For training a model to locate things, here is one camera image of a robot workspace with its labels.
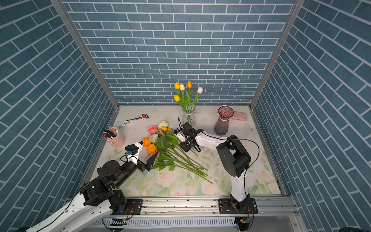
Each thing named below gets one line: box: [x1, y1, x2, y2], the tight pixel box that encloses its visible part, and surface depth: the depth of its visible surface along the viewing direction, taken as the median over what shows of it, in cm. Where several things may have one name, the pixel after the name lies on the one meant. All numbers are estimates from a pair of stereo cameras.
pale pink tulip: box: [189, 86, 203, 113], surface depth 95 cm
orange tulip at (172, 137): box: [161, 126, 186, 155], surface depth 101 cm
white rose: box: [149, 133, 159, 144], surface depth 96 cm
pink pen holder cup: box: [104, 128, 126, 149], surface depth 93 cm
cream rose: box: [157, 120, 169, 129], surface depth 107 cm
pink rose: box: [147, 125, 157, 136], surface depth 101 cm
